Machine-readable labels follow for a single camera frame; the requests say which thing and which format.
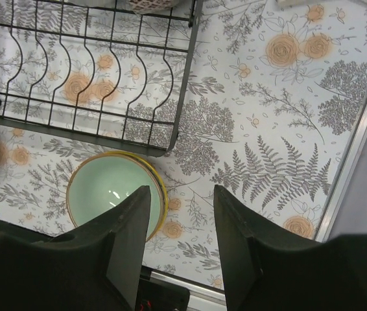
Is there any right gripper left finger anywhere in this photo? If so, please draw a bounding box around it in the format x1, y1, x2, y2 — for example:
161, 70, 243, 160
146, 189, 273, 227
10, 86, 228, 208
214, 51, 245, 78
0, 186, 151, 310

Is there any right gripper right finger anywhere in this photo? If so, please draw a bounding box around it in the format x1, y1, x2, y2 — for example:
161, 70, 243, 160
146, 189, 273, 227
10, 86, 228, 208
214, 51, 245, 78
213, 185, 367, 310

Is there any black wire dish rack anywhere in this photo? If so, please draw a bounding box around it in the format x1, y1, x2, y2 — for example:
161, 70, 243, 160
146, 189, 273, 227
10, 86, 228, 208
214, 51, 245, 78
0, 1, 202, 157

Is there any brown patterned bowl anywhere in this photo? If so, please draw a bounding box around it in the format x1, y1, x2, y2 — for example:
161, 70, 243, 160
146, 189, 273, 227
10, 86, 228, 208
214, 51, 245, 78
128, 0, 178, 14

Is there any mint green bowl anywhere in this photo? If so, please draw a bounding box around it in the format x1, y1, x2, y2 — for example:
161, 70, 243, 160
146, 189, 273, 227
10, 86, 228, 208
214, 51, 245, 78
66, 153, 160, 237

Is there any yellow bowl under green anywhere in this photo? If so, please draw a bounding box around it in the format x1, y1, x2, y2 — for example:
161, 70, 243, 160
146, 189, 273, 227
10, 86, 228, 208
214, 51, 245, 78
105, 151, 169, 242

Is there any floral table mat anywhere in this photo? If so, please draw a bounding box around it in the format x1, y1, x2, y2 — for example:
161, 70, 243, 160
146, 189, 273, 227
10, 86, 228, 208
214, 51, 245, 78
0, 1, 367, 289

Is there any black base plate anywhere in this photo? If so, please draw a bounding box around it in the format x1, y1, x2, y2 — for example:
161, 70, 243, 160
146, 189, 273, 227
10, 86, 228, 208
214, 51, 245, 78
135, 278, 190, 311

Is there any aluminium frame rail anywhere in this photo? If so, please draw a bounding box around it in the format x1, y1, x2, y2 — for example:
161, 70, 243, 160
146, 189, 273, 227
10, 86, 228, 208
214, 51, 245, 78
150, 95, 367, 310

